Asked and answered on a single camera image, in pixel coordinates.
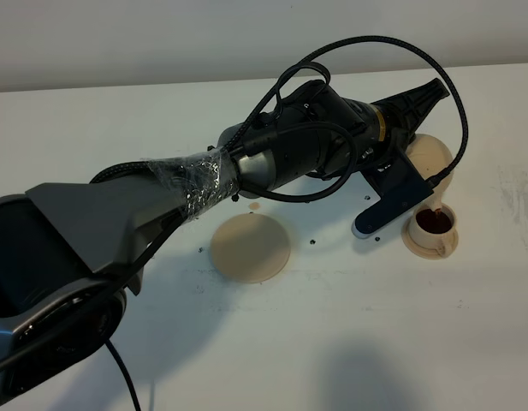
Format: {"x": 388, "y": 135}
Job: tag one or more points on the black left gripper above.
{"x": 317, "y": 133}

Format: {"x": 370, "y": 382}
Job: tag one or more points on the beige teapot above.
{"x": 429, "y": 156}

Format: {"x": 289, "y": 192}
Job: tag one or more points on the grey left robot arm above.
{"x": 71, "y": 253}

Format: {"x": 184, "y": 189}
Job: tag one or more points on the beige teapot saucer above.
{"x": 250, "y": 248}

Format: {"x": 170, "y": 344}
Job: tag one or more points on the beige near teacup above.
{"x": 436, "y": 222}

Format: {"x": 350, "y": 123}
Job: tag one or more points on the beige near cup saucer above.
{"x": 429, "y": 245}

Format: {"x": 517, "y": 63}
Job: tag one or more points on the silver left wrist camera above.
{"x": 399, "y": 186}

